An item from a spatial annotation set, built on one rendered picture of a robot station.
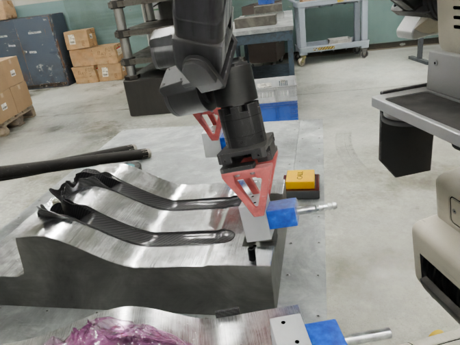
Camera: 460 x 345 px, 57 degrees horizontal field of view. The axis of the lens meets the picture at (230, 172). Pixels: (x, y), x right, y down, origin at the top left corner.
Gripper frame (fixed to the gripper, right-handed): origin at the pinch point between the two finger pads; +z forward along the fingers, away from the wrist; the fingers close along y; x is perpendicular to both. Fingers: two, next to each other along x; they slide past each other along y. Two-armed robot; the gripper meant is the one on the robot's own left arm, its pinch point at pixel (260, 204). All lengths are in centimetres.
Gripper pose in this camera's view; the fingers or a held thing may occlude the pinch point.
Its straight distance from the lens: 60.7
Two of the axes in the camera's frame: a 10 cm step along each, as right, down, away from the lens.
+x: 9.5, -1.6, -2.6
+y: -2.1, 2.8, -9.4
